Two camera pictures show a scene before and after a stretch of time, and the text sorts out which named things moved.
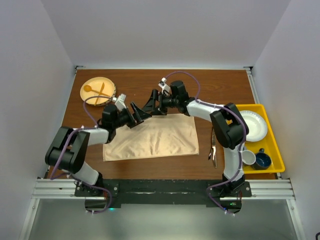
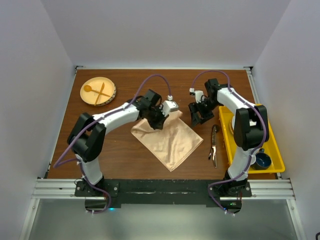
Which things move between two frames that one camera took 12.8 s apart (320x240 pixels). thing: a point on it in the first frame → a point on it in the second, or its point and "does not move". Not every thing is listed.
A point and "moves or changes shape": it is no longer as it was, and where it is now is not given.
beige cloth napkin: [160, 135] moves or changes shape
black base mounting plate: [104, 196] does not move
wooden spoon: [88, 88] does not move
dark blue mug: [262, 161] does not move
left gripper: [139, 115] → [159, 123]
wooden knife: [100, 93] does not move
